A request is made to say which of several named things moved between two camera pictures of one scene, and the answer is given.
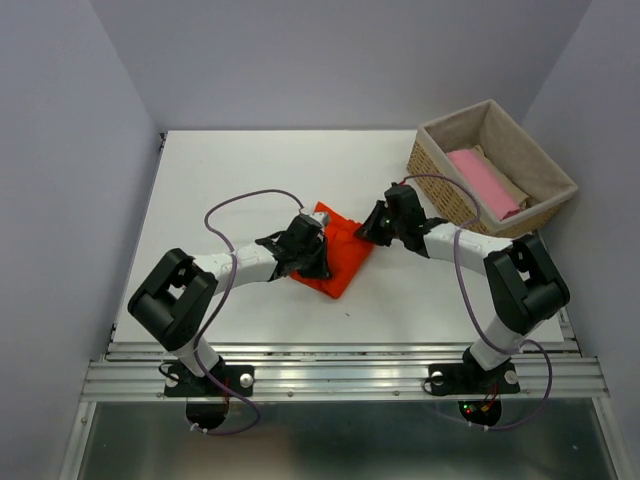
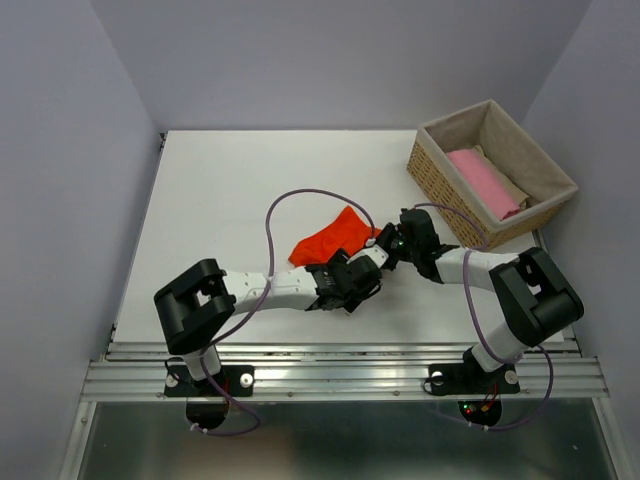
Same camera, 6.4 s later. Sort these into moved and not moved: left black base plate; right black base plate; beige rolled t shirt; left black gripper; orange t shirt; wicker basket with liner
Moved: left black gripper; orange t shirt
Not moved: beige rolled t shirt; right black base plate; wicker basket with liner; left black base plate
